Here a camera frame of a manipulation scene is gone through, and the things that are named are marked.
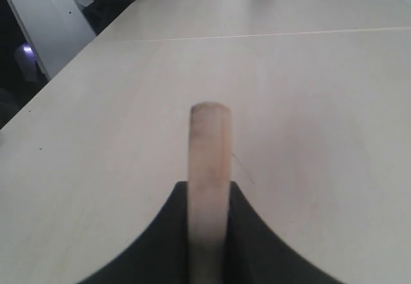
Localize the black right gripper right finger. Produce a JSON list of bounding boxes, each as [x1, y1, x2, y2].
[[224, 181, 340, 283]]

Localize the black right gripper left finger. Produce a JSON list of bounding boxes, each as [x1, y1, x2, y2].
[[82, 181, 188, 283]]

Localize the white paint brush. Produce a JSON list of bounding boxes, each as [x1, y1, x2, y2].
[[187, 102, 232, 283]]

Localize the white cabinet panel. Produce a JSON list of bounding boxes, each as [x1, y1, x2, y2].
[[8, 0, 96, 80]]

